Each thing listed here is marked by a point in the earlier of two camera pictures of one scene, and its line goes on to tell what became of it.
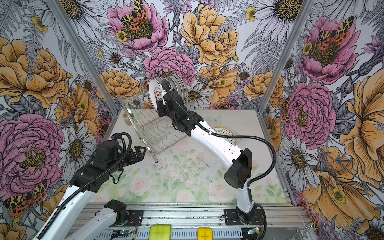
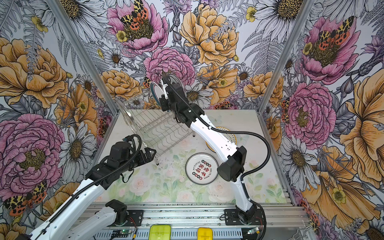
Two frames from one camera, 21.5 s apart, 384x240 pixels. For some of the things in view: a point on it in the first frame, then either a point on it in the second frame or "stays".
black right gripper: x=160 y=106 to x=163 y=103
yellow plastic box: x=205 y=233 stays
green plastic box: x=160 y=232 stays
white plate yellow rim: x=224 y=131 stays
